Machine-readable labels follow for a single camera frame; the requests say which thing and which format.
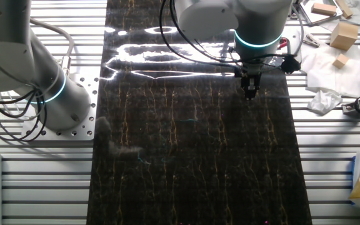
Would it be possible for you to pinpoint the large wooden block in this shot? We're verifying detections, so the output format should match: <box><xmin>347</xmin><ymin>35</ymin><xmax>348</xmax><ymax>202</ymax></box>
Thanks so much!
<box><xmin>329</xmin><ymin>21</ymin><xmax>359</xmax><ymax>51</ymax></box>

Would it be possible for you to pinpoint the grey flat tray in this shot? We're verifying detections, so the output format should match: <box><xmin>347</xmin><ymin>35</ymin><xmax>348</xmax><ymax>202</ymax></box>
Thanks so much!
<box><xmin>298</xmin><ymin>0</ymin><xmax>344</xmax><ymax>26</ymax></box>

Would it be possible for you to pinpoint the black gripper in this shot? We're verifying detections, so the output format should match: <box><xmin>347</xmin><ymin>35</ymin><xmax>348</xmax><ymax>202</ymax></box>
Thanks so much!
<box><xmin>233</xmin><ymin>64</ymin><xmax>263</xmax><ymax>101</ymax></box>

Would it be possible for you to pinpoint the white paper sheet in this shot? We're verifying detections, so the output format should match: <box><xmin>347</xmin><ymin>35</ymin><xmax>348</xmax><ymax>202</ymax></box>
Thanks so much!
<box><xmin>322</xmin><ymin>0</ymin><xmax>360</xmax><ymax>32</ymax></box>

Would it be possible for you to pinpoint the black marble pattern mat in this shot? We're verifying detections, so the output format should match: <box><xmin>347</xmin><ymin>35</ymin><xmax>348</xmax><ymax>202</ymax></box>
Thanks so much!
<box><xmin>86</xmin><ymin>0</ymin><xmax>313</xmax><ymax>225</ymax></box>

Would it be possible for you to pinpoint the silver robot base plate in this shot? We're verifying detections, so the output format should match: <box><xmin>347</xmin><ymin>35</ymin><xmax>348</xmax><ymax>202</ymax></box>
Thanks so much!
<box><xmin>21</xmin><ymin>67</ymin><xmax>100</xmax><ymax>141</ymax></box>

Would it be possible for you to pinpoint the crumpled white tissue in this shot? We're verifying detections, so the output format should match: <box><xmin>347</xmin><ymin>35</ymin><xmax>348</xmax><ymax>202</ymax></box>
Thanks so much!
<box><xmin>306</xmin><ymin>89</ymin><xmax>343</xmax><ymax>116</ymax></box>

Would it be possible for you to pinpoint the black base cable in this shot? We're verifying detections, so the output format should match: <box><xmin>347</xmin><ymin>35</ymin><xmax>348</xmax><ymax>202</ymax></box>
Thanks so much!
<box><xmin>0</xmin><ymin>84</ymin><xmax>42</xmax><ymax>119</ymax></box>
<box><xmin>0</xmin><ymin>92</ymin><xmax>48</xmax><ymax>142</ymax></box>

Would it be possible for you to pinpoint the thick grey robot cable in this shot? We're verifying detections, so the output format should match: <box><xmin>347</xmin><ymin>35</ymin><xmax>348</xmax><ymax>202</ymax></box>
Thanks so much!
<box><xmin>29</xmin><ymin>17</ymin><xmax>75</xmax><ymax>78</ymax></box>

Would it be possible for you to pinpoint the medium wooden cube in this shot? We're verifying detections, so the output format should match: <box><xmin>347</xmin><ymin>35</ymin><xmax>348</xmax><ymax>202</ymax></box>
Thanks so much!
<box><xmin>332</xmin><ymin>53</ymin><xmax>350</xmax><ymax>70</ymax></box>

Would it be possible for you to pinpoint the flat white tissue sheet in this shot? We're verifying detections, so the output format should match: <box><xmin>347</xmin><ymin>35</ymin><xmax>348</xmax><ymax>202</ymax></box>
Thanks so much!
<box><xmin>300</xmin><ymin>42</ymin><xmax>360</xmax><ymax>98</ymax></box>

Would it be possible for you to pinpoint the black coiled cable bundle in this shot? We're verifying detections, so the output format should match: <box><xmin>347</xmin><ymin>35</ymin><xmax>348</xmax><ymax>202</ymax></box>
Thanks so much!
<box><xmin>280</xmin><ymin>55</ymin><xmax>302</xmax><ymax>74</ymax></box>

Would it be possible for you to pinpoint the silver camera mount plate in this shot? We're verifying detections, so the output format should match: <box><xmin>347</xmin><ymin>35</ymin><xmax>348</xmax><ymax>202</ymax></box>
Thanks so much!
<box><xmin>284</xmin><ymin>27</ymin><xmax>303</xmax><ymax>57</ymax></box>

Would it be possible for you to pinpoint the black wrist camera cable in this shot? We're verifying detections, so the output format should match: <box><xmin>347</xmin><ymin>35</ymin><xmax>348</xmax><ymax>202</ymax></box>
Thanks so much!
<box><xmin>169</xmin><ymin>0</ymin><xmax>296</xmax><ymax>65</ymax></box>

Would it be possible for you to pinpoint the long black gripper cable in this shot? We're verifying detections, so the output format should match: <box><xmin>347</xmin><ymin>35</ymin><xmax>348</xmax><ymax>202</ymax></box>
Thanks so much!
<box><xmin>158</xmin><ymin>0</ymin><xmax>239</xmax><ymax>70</ymax></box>

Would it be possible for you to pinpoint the long wooden stick block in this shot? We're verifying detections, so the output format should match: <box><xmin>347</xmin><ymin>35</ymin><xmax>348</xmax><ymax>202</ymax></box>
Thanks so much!
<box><xmin>335</xmin><ymin>0</ymin><xmax>354</xmax><ymax>19</ymax></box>

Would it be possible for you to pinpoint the flat wooden block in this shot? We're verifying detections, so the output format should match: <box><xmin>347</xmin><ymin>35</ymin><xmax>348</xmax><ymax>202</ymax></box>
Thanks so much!
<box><xmin>311</xmin><ymin>2</ymin><xmax>338</xmax><ymax>17</ymax></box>

